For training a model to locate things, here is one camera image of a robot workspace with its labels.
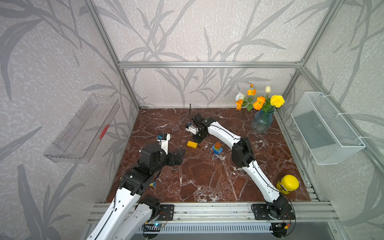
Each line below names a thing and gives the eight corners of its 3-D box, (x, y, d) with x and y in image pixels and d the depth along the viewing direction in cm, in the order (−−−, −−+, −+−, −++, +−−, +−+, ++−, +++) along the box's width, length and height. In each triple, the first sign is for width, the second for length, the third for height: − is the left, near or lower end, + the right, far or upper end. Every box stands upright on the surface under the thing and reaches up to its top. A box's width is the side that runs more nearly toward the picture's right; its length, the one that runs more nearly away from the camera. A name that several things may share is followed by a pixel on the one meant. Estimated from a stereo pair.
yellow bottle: (277, 194, 82) (287, 188, 73) (273, 181, 86) (282, 174, 77) (290, 194, 82) (301, 188, 73) (285, 181, 86) (295, 174, 77)
